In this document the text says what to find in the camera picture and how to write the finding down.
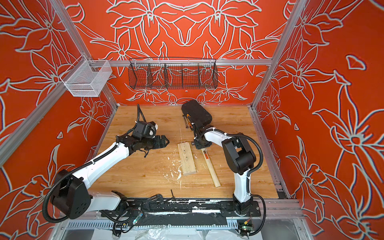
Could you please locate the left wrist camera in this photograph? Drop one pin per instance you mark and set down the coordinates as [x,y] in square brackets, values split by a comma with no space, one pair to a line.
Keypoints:
[144,129]

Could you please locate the wooden handle claw hammer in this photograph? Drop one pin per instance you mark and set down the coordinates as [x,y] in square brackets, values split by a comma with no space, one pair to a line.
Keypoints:
[211,168]

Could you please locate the light wooden block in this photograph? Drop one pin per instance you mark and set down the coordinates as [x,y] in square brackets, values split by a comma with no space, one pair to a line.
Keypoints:
[187,158]

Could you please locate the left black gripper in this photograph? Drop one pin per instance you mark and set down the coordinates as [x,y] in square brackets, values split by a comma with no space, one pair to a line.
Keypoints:
[163,144]

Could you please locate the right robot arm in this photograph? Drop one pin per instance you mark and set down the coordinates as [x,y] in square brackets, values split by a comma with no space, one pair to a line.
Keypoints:
[243,155]

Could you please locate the white wire mesh basket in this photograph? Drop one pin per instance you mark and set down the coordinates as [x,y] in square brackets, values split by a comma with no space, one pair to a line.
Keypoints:
[85,80]

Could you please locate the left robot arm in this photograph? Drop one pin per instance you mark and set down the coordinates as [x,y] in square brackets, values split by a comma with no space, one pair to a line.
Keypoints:
[69,197]

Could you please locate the black wire wall basket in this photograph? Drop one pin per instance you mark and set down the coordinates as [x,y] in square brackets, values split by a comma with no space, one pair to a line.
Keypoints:
[173,74]

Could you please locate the black tool case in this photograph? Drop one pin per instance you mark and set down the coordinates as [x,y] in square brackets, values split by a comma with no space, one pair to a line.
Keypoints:
[196,114]

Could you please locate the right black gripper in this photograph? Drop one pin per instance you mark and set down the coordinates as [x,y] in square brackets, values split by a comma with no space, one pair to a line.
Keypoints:
[199,144]

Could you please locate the screwdriver beside case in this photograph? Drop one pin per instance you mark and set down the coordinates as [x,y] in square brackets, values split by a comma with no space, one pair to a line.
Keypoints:
[186,121]

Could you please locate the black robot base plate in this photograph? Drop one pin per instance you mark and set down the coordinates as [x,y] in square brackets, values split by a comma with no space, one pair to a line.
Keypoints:
[158,205]

